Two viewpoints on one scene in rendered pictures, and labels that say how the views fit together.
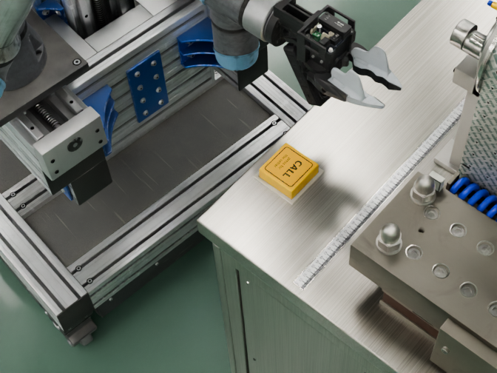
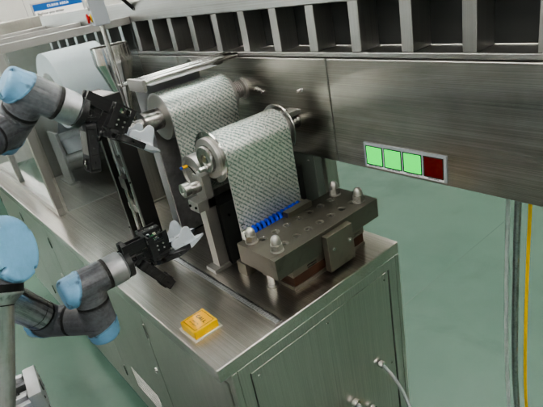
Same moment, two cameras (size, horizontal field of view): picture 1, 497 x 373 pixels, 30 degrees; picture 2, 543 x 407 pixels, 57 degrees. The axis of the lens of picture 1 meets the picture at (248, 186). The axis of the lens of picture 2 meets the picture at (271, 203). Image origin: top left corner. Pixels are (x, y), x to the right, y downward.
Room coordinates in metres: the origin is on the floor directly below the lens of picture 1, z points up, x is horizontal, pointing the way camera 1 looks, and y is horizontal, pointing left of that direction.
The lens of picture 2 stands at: (0.42, 0.90, 1.69)
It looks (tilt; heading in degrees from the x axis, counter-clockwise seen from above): 25 degrees down; 280
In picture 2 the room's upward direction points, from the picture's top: 11 degrees counter-clockwise
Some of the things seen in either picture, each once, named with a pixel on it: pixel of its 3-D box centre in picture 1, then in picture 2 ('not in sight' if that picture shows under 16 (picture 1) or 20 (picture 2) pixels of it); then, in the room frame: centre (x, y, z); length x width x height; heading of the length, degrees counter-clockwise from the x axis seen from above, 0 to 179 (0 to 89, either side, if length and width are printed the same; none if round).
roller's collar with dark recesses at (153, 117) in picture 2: not in sight; (151, 120); (0.97, -0.50, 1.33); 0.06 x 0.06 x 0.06; 45
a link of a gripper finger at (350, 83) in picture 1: (355, 85); (187, 236); (0.83, -0.16, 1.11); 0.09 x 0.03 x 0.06; 36
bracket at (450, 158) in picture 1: (471, 103); (207, 224); (0.83, -0.34, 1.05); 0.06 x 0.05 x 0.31; 45
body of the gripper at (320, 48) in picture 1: (310, 37); (145, 250); (0.93, -0.11, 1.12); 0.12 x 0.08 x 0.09; 45
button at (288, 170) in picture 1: (288, 170); (199, 324); (0.83, -0.07, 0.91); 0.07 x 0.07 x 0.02; 45
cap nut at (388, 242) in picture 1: (390, 235); (275, 242); (0.62, -0.19, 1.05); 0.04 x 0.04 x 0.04
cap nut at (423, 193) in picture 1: (424, 186); (250, 234); (0.69, -0.25, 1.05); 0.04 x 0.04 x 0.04
